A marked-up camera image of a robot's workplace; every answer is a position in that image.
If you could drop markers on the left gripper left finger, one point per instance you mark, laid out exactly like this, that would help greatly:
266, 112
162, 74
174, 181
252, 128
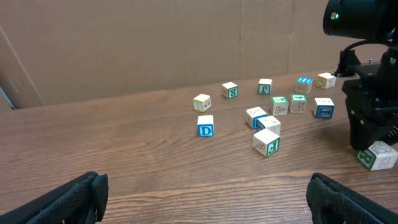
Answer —
81, 200

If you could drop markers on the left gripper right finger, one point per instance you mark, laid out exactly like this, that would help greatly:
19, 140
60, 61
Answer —
331, 202

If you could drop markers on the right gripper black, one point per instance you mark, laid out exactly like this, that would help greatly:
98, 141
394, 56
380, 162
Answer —
371, 103

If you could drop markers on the umbrella block blue side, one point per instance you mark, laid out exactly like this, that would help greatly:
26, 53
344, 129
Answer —
323, 108

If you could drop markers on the block green R number five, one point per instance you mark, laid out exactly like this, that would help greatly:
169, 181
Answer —
378, 156

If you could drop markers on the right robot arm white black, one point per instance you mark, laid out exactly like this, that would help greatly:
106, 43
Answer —
369, 22

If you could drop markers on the block yellow O side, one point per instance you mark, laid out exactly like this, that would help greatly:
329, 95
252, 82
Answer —
325, 80

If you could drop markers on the blue top block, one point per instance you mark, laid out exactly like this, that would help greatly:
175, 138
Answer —
303, 85

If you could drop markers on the green top 4 block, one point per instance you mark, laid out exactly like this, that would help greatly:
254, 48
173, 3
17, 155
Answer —
298, 103

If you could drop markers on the block green F side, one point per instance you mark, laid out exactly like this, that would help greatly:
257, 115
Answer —
266, 142

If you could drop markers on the green top L block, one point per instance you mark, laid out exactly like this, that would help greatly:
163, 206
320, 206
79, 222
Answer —
280, 105

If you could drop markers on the block plain centre lower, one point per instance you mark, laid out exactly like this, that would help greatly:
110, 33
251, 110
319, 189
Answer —
269, 122

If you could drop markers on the block plain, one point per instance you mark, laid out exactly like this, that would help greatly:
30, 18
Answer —
202, 102
269, 122

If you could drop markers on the block green J side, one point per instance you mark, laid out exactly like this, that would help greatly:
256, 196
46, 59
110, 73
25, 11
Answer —
264, 86

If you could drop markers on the block blue side centre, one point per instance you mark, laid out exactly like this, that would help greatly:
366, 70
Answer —
253, 114

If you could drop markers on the block green R side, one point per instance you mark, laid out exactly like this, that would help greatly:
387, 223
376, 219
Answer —
230, 90

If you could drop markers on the block blue D side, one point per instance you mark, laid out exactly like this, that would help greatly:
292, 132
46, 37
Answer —
205, 125

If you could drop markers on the block top left plain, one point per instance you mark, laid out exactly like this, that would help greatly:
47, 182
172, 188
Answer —
202, 102

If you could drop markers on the cardboard backdrop wall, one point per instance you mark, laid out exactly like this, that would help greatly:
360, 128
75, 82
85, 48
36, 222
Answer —
63, 51

